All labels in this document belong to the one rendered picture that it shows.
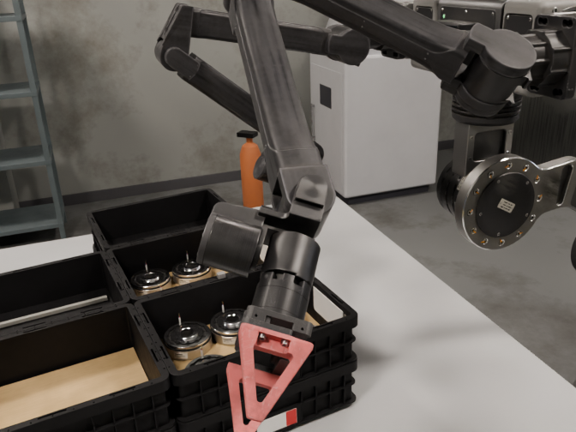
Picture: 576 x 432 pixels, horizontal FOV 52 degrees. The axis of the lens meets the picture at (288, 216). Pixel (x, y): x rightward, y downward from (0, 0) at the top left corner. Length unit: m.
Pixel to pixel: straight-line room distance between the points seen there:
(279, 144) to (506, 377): 0.96
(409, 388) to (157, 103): 3.53
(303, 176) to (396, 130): 3.58
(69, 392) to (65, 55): 3.43
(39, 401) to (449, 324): 1.01
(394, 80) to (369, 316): 2.68
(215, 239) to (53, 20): 3.92
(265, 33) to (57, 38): 3.71
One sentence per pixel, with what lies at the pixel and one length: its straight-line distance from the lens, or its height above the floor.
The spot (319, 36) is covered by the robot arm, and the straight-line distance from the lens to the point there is 1.31.
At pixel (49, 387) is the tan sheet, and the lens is 1.32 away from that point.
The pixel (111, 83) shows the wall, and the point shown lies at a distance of 4.52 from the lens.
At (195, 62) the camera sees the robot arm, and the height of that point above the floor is 1.42.
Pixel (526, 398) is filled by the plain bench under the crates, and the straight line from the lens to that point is 1.45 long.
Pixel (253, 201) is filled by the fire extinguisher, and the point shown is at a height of 0.15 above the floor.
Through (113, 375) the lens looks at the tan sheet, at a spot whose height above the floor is 0.83.
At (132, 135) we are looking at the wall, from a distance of 4.60.
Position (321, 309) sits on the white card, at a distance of 1.34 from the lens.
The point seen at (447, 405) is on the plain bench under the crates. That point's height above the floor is 0.70.
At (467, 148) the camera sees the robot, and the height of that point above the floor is 1.24.
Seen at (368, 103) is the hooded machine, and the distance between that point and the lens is 4.05.
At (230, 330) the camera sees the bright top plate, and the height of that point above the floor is 0.86.
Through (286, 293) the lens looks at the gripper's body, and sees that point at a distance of 0.59.
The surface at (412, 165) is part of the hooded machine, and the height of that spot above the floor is 0.24.
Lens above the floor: 1.59
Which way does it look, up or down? 23 degrees down
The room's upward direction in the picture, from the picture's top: 2 degrees counter-clockwise
